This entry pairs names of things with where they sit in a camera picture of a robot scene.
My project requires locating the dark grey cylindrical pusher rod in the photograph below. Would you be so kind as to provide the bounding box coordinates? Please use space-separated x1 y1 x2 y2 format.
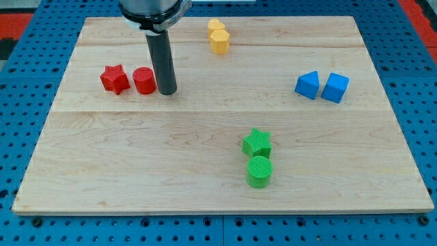
145 31 177 96

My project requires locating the blue cube block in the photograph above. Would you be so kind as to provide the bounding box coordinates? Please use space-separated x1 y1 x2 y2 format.
322 72 350 103

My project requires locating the red cylinder block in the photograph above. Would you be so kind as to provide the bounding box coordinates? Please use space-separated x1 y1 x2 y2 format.
132 67 157 94

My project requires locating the red star block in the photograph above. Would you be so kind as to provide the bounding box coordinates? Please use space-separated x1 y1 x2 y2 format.
100 64 130 95

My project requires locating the yellow heart block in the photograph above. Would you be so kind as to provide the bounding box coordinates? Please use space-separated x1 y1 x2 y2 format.
208 18 225 38

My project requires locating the yellow hexagon block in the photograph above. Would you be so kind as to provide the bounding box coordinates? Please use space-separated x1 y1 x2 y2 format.
210 29 230 55

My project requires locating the light wooden board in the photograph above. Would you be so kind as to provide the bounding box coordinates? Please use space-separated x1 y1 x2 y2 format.
12 16 434 216

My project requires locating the green star block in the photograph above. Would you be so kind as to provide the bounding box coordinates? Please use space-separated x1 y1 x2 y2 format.
242 128 272 159

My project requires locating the blue triangle block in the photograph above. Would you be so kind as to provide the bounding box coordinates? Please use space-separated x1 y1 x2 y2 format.
294 71 320 100

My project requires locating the green cylinder block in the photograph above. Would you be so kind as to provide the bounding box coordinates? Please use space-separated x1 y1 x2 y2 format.
246 156 273 189

